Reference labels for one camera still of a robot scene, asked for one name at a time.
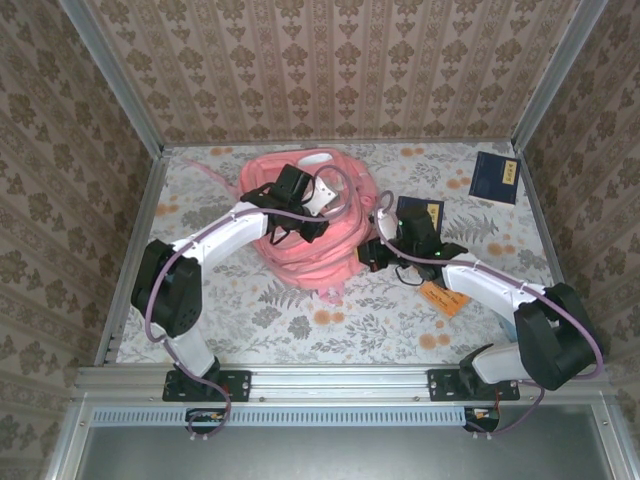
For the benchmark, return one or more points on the navy book with yellow label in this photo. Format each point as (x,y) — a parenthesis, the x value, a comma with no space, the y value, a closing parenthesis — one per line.
(495,177)
(436,210)

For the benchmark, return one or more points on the orange paperback book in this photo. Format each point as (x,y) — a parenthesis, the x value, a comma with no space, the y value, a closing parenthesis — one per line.
(447,300)

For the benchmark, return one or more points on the pink backpack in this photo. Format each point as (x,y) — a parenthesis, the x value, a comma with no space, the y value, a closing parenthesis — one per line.
(330,260)

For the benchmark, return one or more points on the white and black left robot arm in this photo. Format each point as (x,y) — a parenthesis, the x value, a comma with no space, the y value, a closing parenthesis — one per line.
(220,245)

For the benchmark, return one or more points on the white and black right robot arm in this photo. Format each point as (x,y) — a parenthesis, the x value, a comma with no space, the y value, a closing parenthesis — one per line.
(500,290)

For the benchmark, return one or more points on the floral tablecloth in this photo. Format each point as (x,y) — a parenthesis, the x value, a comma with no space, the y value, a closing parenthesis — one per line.
(350,330)

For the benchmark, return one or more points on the black connector box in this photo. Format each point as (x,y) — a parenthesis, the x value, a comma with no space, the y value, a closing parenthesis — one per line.
(202,419)
(482,417)

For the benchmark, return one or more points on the grey metal panel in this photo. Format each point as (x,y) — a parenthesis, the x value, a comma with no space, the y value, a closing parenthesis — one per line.
(340,455)

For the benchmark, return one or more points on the aluminium rear rail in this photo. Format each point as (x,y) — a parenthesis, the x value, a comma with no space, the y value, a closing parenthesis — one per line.
(400,142)

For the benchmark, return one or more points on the aluminium side rail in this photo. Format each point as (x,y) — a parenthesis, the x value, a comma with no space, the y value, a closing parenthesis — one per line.
(547,250)
(132,255)

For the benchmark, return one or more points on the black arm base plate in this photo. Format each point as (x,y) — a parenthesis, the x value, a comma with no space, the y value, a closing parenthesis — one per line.
(237,385)
(442,385)

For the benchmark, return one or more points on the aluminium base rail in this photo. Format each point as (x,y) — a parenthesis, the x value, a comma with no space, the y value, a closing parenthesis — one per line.
(340,382)

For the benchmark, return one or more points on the aluminium frame post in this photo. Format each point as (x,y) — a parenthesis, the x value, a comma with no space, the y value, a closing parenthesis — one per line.
(112,75)
(560,75)

